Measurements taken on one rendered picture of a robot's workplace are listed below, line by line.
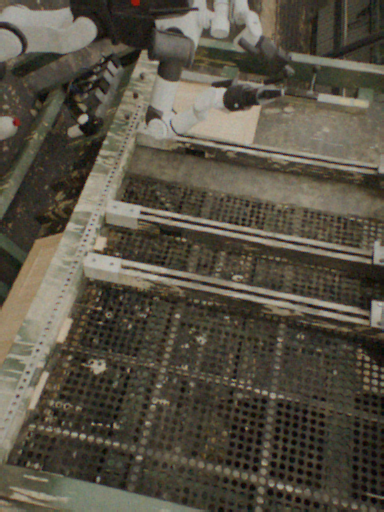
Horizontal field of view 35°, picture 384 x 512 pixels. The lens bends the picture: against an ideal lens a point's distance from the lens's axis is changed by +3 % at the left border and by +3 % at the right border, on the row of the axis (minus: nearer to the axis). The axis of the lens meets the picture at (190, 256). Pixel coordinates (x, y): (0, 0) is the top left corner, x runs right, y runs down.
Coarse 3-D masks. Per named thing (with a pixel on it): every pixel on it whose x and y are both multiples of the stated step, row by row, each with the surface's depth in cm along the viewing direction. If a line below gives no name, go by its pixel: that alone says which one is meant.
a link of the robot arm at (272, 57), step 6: (270, 42) 258; (270, 48) 258; (264, 54) 258; (270, 54) 259; (276, 54) 260; (282, 54) 261; (288, 54) 260; (258, 60) 263; (264, 60) 261; (270, 60) 261; (276, 60) 262; (282, 60) 261; (288, 60) 260; (270, 66) 264; (276, 66) 264; (282, 66) 263; (270, 72) 267; (276, 72) 266
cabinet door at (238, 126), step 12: (180, 84) 279; (192, 84) 279; (180, 96) 274; (192, 96) 275; (180, 108) 270; (252, 108) 271; (144, 120) 263; (216, 120) 266; (228, 120) 266; (240, 120) 267; (252, 120) 267; (192, 132) 261; (204, 132) 261; (216, 132) 262; (228, 132) 262; (240, 132) 262; (252, 132) 262
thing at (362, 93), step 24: (360, 96) 287; (312, 216) 249; (168, 264) 225; (240, 336) 211; (264, 336) 211; (336, 360) 205; (120, 408) 192; (144, 408) 193; (120, 456) 182; (144, 480) 181; (336, 480) 182; (240, 504) 179
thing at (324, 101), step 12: (192, 72) 281; (204, 84) 278; (252, 84) 277; (288, 96) 274; (324, 96) 274; (336, 96) 274; (324, 108) 275; (336, 108) 274; (348, 108) 273; (360, 108) 271
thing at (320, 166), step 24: (144, 144) 256; (168, 144) 253; (192, 144) 250; (216, 144) 249; (240, 144) 250; (264, 168) 252; (288, 168) 249; (312, 168) 246; (336, 168) 244; (360, 168) 244
